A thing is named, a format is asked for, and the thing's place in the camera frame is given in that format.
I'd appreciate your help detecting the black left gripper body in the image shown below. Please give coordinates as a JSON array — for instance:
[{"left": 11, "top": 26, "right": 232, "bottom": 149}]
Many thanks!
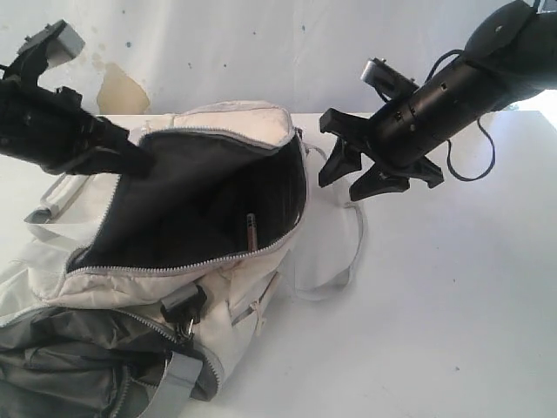
[{"left": 1, "top": 82, "right": 107, "bottom": 174}]

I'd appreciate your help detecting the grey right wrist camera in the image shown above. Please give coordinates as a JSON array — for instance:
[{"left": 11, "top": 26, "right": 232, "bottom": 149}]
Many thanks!
[{"left": 360, "top": 58, "right": 419, "bottom": 98}]

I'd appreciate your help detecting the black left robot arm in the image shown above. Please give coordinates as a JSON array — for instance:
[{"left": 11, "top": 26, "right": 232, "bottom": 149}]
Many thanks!
[{"left": 1, "top": 75, "right": 155, "bottom": 178}]

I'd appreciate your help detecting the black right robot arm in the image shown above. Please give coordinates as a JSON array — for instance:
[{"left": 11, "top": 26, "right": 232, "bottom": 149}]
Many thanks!
[{"left": 319, "top": 1, "right": 556, "bottom": 201}]

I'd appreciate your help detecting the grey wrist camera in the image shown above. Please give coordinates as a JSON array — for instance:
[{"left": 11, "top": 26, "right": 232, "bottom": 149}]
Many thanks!
[
  {"left": 9, "top": 19, "right": 85, "bottom": 74},
  {"left": 360, "top": 58, "right": 419, "bottom": 98}
]

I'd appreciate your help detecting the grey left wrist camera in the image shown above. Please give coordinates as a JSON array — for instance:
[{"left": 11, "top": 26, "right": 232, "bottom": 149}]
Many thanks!
[{"left": 9, "top": 19, "right": 85, "bottom": 74}]

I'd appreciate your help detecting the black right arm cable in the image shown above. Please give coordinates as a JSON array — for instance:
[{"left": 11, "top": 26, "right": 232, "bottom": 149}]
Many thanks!
[{"left": 443, "top": 117, "right": 497, "bottom": 182}]

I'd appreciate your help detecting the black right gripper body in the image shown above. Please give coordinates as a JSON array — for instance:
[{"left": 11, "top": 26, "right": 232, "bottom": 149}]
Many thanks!
[{"left": 319, "top": 84, "right": 444, "bottom": 188}]

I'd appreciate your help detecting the white and grey backpack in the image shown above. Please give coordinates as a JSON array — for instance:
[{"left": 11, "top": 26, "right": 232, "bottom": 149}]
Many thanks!
[{"left": 1, "top": 101, "right": 366, "bottom": 417}]

